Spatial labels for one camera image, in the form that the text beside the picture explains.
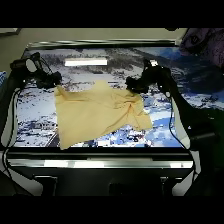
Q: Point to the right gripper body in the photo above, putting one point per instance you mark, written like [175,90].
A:
[136,85]

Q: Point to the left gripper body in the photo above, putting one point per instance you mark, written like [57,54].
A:
[50,80]

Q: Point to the yellow T-shirt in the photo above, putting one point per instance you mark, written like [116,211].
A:
[96,113]

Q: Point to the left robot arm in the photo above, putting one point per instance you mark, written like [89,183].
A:
[20,65]

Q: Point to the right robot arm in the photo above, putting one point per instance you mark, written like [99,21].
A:
[186,113]

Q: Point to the purple garment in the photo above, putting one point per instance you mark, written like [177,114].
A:
[206,45]

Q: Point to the silver frame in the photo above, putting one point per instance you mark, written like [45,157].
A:
[100,164]

